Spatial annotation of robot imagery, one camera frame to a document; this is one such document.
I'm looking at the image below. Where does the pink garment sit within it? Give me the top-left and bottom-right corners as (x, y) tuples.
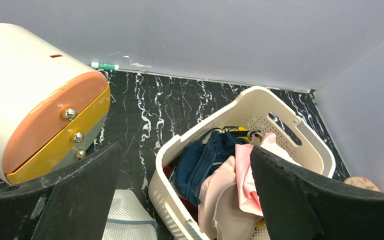
(235, 132), (301, 217)

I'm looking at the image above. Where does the cream perforated laundry basket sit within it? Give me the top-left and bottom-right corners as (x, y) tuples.
(148, 86), (336, 240)

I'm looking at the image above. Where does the floral mesh laundry bag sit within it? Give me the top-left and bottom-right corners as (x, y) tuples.
(344, 176), (381, 192)

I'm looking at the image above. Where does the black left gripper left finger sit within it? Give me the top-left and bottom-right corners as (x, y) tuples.
(0, 142), (123, 240)

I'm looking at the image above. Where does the white mesh laundry bag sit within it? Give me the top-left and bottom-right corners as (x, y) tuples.
(102, 189), (160, 240)

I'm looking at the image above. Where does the navy blue bra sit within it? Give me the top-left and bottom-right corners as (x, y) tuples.
(173, 126), (251, 207)

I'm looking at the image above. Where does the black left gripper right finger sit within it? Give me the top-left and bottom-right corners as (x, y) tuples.
(250, 146), (384, 240)

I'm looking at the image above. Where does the white cylindrical drawer cabinet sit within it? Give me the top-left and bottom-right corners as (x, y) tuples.
(0, 23), (111, 185)

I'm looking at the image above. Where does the yellow garment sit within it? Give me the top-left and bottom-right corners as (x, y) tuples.
(237, 126), (249, 136)

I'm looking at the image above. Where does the green white marker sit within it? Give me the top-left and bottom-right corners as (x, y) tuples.
(90, 62), (120, 71)

